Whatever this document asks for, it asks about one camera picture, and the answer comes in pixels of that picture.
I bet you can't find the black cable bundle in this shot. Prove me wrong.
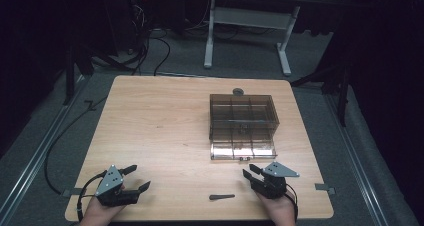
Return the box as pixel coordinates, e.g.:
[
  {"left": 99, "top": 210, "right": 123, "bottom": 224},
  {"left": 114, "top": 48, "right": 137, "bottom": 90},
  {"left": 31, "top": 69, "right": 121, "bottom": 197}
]
[{"left": 126, "top": 0, "right": 152, "bottom": 76}]

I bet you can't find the looped black floor cable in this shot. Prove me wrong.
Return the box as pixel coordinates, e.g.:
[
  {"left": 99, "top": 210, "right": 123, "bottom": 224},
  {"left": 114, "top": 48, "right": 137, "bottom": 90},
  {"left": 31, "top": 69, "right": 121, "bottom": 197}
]
[{"left": 149, "top": 35, "right": 172, "bottom": 77}]

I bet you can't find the left hand-held gripper cable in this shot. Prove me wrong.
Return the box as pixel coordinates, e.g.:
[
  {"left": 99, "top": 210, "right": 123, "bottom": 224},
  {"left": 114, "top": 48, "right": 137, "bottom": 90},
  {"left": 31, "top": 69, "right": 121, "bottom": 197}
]
[{"left": 76, "top": 171, "right": 108, "bottom": 223}]

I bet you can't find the person's left hand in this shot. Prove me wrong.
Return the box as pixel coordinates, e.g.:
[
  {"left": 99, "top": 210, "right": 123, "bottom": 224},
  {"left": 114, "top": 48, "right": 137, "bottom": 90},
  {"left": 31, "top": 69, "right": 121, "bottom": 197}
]
[{"left": 79, "top": 184, "right": 127, "bottom": 226}]

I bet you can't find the small black elongated piece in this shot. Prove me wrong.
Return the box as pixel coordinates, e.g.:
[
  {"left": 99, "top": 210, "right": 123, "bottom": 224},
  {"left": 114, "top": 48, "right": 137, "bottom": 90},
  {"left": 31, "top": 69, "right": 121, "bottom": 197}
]
[{"left": 208, "top": 193, "right": 236, "bottom": 201}]

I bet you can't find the transparent brown compartment box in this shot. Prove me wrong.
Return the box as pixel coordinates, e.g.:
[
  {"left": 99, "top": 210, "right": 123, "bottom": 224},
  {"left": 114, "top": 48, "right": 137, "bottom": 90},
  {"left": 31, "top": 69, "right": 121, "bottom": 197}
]
[{"left": 209, "top": 93, "right": 281, "bottom": 161}]

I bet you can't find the white metal desk frame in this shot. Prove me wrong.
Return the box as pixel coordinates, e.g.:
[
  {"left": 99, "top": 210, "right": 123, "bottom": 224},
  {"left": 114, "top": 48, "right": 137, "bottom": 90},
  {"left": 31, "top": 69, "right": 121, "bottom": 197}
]
[{"left": 203, "top": 0, "right": 302, "bottom": 77}]

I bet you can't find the metal floor rail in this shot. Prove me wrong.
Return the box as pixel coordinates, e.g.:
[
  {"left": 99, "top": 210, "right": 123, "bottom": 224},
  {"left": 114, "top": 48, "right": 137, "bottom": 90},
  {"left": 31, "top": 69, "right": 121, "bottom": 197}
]
[
  {"left": 324, "top": 92, "right": 390, "bottom": 226},
  {"left": 0, "top": 74, "right": 88, "bottom": 220}
]

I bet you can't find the black metal stand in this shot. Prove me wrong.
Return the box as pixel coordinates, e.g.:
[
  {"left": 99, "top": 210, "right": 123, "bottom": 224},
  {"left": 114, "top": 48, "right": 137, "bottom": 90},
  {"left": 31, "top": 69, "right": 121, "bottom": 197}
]
[
  {"left": 290, "top": 49, "right": 353, "bottom": 128},
  {"left": 61, "top": 42, "right": 134, "bottom": 106}
]

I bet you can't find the person's right hand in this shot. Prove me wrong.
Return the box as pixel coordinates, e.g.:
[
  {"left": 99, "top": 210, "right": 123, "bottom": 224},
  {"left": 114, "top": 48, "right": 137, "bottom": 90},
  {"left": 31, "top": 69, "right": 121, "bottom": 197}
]
[{"left": 255, "top": 189, "right": 298, "bottom": 226}]

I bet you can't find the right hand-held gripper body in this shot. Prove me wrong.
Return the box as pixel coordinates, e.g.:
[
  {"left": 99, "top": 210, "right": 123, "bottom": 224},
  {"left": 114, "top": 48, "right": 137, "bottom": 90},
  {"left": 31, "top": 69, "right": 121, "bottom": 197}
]
[{"left": 250, "top": 161, "right": 300, "bottom": 200}]

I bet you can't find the hand-held gripper cable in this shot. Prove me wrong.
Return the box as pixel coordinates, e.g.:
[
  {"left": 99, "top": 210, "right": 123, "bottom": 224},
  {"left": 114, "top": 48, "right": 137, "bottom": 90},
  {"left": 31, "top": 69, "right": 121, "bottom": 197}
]
[
  {"left": 285, "top": 183, "right": 299, "bottom": 222},
  {"left": 76, "top": 171, "right": 108, "bottom": 223}
]

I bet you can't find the grey metal table bracket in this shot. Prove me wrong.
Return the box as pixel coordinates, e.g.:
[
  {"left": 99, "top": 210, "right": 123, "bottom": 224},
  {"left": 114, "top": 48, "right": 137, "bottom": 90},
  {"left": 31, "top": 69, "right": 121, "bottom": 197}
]
[
  {"left": 61, "top": 187, "right": 84, "bottom": 199},
  {"left": 314, "top": 182, "right": 337, "bottom": 196}
]

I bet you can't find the right hand-held gripper cable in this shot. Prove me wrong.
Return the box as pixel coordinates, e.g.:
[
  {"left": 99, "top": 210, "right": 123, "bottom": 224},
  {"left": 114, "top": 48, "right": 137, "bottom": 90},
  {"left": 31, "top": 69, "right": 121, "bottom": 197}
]
[{"left": 285, "top": 183, "right": 299, "bottom": 222}]

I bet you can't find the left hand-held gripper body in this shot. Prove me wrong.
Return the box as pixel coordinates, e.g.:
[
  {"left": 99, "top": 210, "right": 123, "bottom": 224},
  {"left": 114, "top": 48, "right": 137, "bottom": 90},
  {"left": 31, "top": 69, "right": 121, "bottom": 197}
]
[{"left": 94, "top": 164, "right": 142, "bottom": 208}]

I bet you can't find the long black floor cable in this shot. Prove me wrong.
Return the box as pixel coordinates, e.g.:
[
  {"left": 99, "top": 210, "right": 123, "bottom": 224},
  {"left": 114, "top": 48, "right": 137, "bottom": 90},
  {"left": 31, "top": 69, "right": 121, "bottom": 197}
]
[{"left": 43, "top": 95, "right": 110, "bottom": 196}]

